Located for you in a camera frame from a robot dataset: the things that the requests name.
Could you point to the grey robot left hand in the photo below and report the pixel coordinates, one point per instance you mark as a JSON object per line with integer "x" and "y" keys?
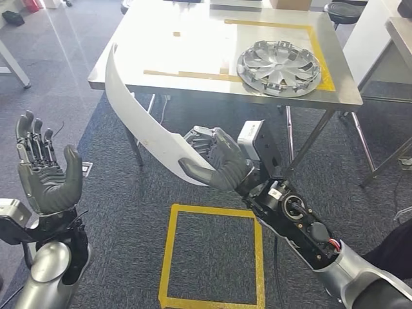
{"x": 48, "y": 189}

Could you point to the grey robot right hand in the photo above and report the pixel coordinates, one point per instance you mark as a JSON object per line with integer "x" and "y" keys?
{"x": 230, "y": 166}

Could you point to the white curved plastic part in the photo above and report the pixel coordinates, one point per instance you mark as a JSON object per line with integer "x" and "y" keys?
{"x": 141, "y": 123}

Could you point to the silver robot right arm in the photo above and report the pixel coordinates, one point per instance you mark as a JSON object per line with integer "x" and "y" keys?
{"x": 347, "y": 268}

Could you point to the steel workbench table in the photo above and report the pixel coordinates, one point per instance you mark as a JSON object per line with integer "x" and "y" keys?
{"x": 193, "y": 47}

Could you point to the metal floor socket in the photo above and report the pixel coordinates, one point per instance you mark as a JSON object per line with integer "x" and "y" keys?
{"x": 87, "y": 169}

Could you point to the silver wheel hubcap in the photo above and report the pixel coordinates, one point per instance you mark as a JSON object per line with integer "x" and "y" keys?
{"x": 280, "y": 68}

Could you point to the yellow floor tape square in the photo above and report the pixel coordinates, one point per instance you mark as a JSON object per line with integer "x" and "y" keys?
{"x": 166, "y": 256}

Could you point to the yellow table tape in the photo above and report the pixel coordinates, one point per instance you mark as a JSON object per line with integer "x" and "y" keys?
{"x": 327, "y": 84}

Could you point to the black bag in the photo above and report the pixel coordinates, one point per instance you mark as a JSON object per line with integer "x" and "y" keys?
{"x": 13, "y": 18}

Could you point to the red object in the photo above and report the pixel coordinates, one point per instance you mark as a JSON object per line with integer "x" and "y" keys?
{"x": 32, "y": 5}

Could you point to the black round stool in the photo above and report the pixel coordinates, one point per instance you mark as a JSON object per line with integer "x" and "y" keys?
{"x": 342, "y": 10}

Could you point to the white table metal legs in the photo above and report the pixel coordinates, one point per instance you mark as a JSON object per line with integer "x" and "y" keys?
{"x": 370, "y": 42}

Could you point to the person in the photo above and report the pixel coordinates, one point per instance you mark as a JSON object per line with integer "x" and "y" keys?
{"x": 392, "y": 251}

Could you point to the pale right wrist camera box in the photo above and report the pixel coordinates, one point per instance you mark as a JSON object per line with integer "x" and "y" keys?
{"x": 257, "y": 143}

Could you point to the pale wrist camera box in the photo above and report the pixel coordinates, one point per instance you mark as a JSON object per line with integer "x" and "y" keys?
{"x": 257, "y": 143}
{"x": 13, "y": 221}

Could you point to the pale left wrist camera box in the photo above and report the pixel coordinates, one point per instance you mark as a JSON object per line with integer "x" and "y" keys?
{"x": 13, "y": 221}

